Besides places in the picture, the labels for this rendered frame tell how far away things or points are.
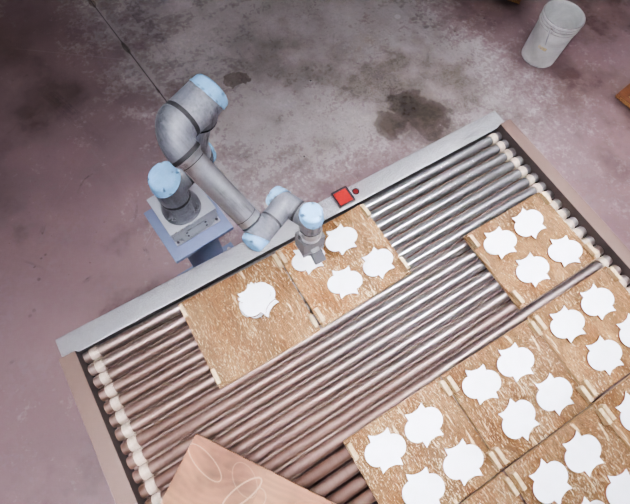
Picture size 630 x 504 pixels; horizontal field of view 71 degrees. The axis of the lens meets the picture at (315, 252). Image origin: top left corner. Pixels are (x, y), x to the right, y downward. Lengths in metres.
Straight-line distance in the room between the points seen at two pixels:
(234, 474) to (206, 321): 0.53
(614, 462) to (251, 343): 1.30
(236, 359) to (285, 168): 1.68
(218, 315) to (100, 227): 1.53
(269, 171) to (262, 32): 1.24
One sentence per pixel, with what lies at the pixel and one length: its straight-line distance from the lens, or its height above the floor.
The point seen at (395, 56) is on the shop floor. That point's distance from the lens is 3.72.
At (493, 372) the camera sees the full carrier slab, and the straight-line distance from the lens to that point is 1.76.
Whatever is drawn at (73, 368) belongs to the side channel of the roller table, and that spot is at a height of 0.95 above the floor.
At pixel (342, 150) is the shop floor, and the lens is 3.11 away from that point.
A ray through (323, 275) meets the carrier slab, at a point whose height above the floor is 0.94.
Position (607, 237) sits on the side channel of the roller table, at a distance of 2.15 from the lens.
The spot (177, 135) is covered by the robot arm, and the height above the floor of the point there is 1.57.
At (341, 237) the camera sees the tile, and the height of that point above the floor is 0.95.
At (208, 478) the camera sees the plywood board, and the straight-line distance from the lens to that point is 1.54.
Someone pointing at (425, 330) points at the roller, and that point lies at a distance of 1.73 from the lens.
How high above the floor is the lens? 2.55
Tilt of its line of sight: 68 degrees down
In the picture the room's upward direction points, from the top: 6 degrees clockwise
